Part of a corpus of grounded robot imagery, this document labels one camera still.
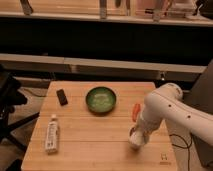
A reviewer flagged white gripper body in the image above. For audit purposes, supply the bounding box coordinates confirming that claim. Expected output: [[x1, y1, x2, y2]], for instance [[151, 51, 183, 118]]
[[134, 114, 160, 144]]

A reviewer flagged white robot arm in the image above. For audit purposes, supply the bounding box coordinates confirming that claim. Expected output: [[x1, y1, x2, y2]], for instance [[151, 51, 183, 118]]
[[129, 83, 213, 148]]

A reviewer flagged green ceramic bowl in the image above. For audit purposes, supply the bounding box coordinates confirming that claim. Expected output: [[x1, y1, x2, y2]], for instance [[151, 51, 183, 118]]
[[85, 86, 117, 113]]

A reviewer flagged orange carrot toy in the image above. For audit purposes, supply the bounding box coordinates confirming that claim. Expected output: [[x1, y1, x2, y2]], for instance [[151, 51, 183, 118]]
[[132, 103, 141, 122]]

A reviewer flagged wooden table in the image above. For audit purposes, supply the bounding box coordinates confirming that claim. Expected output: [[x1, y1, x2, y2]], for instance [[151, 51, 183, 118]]
[[21, 81, 177, 171]]

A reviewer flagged black rectangular block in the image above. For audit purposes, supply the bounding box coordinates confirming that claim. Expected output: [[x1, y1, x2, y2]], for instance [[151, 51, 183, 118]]
[[56, 89, 68, 106]]

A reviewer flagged white plastic bottle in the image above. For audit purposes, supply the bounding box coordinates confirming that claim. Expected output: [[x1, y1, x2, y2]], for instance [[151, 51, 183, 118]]
[[45, 114, 59, 154]]

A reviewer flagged black office chair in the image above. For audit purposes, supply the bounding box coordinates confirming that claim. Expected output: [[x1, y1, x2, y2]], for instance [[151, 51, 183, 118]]
[[0, 64, 39, 151]]

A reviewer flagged black floor cable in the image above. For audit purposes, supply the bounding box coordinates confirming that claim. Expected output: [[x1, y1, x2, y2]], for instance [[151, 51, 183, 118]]
[[169, 133, 194, 171]]

